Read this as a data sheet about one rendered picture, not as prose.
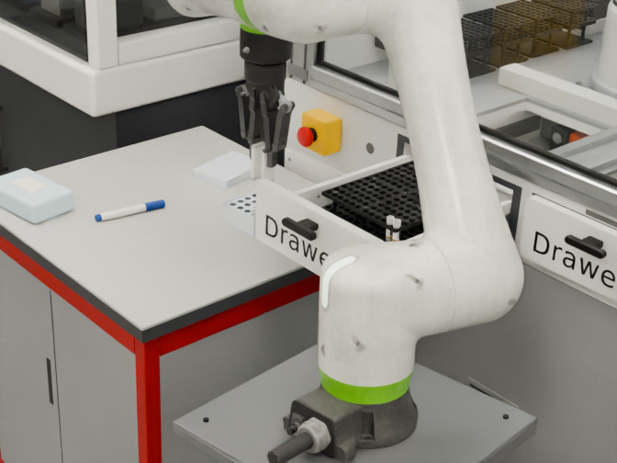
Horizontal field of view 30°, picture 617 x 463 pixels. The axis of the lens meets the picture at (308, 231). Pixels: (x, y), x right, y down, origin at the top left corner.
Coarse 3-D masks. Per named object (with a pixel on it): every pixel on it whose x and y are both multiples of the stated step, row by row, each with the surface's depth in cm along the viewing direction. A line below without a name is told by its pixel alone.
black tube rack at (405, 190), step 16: (368, 176) 201; (384, 176) 202; (400, 176) 203; (336, 192) 195; (352, 192) 195; (368, 192) 196; (384, 192) 196; (400, 192) 196; (416, 192) 197; (336, 208) 196; (368, 208) 190; (384, 208) 191; (400, 208) 191; (416, 208) 191; (368, 224) 191; (400, 224) 185; (416, 224) 187; (384, 240) 187; (400, 240) 188
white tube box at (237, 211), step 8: (232, 200) 215; (240, 200) 215; (248, 200) 215; (224, 208) 213; (232, 208) 211; (240, 208) 213; (248, 208) 212; (224, 216) 214; (232, 216) 212; (240, 216) 211; (248, 216) 209; (232, 224) 213; (240, 224) 211; (248, 224) 210; (248, 232) 211
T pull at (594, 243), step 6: (570, 234) 182; (570, 240) 181; (576, 240) 181; (582, 240) 181; (588, 240) 181; (594, 240) 181; (576, 246) 181; (582, 246) 180; (588, 246) 179; (594, 246) 179; (600, 246) 181; (588, 252) 179; (594, 252) 178; (600, 252) 177; (600, 258) 178
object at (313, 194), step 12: (408, 156) 212; (372, 168) 206; (384, 168) 208; (336, 180) 201; (348, 180) 203; (300, 192) 196; (312, 192) 198; (504, 192) 199; (324, 204) 201; (504, 204) 195
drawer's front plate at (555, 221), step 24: (528, 216) 191; (552, 216) 187; (576, 216) 184; (528, 240) 193; (552, 240) 189; (600, 240) 181; (552, 264) 190; (576, 264) 186; (600, 264) 183; (600, 288) 184
